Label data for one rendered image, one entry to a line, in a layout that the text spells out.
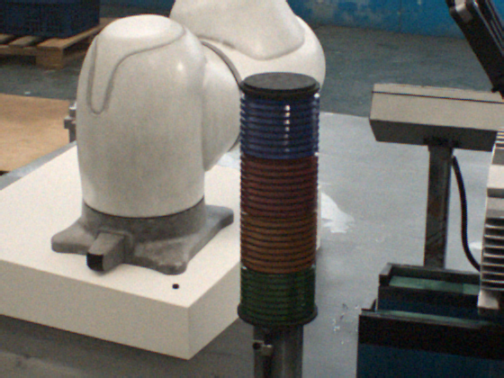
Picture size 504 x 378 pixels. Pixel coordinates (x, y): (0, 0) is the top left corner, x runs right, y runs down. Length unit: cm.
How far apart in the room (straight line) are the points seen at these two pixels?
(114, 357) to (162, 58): 35
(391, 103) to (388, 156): 69
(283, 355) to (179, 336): 43
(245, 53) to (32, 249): 36
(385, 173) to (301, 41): 50
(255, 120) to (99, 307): 59
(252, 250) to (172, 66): 51
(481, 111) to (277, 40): 29
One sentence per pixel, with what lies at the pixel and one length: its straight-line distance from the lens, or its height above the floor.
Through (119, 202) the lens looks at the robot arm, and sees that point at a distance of 142.
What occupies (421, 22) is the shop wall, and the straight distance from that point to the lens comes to 716.
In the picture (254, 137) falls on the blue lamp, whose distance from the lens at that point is 88.
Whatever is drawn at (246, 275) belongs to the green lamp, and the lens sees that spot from 92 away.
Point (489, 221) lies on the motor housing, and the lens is 112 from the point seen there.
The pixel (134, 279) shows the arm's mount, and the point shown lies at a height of 87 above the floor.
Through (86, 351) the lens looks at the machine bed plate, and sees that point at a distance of 141.
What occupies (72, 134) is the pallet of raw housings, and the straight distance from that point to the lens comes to 343.
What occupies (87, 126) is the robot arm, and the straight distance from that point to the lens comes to 142.
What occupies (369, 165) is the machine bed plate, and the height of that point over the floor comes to 80.
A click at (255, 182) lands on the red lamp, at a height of 115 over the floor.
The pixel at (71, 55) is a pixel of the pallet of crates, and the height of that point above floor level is 2.
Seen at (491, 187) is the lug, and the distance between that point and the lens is 111.
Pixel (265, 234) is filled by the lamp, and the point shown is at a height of 111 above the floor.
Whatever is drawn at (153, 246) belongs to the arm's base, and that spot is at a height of 90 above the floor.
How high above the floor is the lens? 143
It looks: 19 degrees down
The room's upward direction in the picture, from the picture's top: straight up
